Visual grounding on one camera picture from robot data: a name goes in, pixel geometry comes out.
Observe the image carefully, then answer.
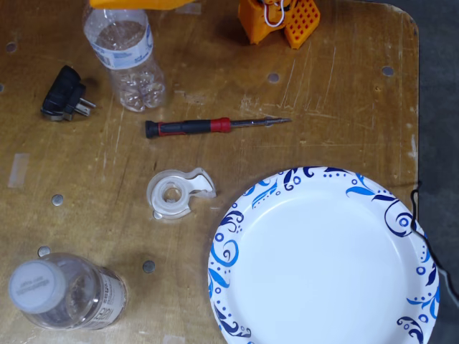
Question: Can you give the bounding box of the vitaminwater zero sugar bottle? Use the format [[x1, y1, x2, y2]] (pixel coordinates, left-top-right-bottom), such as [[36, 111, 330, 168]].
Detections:
[[7, 252, 129, 331]]

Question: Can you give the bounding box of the clear tape dispenser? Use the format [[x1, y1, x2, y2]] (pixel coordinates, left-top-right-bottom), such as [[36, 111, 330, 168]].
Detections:
[[146, 167, 218, 220]]

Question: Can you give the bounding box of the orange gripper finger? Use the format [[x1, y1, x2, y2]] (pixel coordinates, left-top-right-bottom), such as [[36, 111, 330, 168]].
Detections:
[[89, 0, 194, 9]]

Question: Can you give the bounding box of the red black screwdriver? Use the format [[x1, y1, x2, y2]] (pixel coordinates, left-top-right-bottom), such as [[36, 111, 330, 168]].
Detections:
[[144, 116, 292, 140]]

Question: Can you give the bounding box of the white servo wire loop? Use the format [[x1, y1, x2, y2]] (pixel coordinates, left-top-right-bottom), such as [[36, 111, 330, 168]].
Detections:
[[263, 0, 288, 28]]

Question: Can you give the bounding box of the white paper plate blue pattern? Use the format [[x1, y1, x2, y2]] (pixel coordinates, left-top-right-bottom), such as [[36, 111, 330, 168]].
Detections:
[[207, 166, 441, 344]]

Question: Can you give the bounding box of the clear water bottle white cap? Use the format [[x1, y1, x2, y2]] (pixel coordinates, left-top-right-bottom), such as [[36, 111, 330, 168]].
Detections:
[[82, 6, 166, 114]]

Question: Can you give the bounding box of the black power plug adapter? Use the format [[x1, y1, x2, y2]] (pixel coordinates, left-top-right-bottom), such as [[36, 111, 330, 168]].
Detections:
[[40, 64, 97, 122]]

